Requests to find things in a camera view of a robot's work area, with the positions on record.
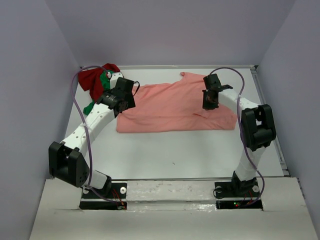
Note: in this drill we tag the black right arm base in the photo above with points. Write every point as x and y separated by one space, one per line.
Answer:
228 199

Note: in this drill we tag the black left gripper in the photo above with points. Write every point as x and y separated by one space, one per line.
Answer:
131 101

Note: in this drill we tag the pink t shirt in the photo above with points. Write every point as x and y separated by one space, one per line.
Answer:
177 106

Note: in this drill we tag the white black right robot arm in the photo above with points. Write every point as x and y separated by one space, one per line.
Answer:
257 131

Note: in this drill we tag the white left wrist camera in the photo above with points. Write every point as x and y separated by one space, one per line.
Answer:
114 78

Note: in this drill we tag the green t shirt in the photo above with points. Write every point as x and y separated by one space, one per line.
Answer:
101 84

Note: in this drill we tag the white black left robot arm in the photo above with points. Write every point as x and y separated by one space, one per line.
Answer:
71 159

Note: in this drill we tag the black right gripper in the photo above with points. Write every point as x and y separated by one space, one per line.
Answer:
207 106

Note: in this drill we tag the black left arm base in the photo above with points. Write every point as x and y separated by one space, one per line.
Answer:
114 200

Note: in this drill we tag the dark red t shirt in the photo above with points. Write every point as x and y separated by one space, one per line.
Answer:
87 78

